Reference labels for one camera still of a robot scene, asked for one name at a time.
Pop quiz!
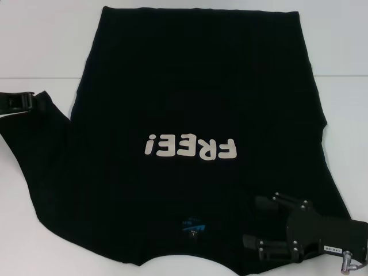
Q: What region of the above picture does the black t-shirt with FREE print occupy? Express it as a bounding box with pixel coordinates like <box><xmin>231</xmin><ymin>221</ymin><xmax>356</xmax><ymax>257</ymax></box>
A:
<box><xmin>0</xmin><ymin>6</ymin><xmax>358</xmax><ymax>271</ymax></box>

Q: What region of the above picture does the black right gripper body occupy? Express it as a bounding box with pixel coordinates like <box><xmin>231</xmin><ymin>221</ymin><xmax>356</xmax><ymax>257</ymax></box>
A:
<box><xmin>285</xmin><ymin>205</ymin><xmax>368</xmax><ymax>264</ymax></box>

